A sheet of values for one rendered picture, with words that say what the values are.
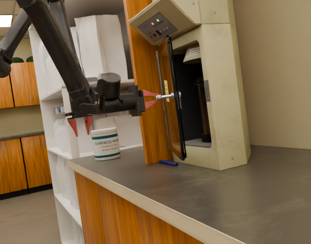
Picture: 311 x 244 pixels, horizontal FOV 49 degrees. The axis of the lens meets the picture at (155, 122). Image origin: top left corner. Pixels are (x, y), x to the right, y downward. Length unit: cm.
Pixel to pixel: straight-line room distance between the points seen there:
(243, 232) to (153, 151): 84
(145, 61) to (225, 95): 42
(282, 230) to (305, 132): 83
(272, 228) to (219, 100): 57
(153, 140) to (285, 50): 63
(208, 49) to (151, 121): 44
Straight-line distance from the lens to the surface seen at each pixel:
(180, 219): 78
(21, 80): 620
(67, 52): 101
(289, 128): 149
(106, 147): 170
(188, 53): 125
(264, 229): 65
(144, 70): 142
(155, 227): 100
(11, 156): 595
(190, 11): 113
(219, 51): 115
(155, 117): 142
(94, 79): 139
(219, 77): 114
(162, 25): 123
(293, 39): 144
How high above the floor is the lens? 118
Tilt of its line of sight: 3 degrees down
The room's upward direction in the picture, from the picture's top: 8 degrees counter-clockwise
